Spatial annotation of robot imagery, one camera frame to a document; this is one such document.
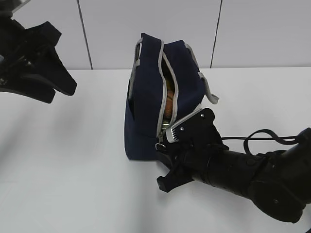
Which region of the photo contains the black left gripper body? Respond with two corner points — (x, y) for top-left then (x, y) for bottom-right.
(0, 17), (51, 92)

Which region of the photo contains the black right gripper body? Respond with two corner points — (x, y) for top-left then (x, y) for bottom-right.
(155, 108), (228, 193)

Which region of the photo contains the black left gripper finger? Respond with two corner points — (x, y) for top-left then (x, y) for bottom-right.
(9, 48), (77, 103)
(23, 21), (61, 49)

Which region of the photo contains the brown bread loaf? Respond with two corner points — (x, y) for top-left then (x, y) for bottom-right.
(164, 72), (174, 119)

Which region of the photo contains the navy blue lunch bag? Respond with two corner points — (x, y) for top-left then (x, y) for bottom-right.
(124, 33), (219, 161)

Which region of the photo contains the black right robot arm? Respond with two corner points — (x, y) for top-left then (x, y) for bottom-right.
(155, 108), (311, 223)

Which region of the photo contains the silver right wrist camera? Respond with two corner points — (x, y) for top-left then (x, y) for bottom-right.
(165, 112), (206, 143)

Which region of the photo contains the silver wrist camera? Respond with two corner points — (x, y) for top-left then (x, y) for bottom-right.
(165, 112), (206, 143)
(0, 0), (30, 14)

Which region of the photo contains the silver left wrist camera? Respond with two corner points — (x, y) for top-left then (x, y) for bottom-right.
(0, 0), (30, 14)

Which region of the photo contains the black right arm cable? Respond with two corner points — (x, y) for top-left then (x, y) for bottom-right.
(221, 129), (304, 156)

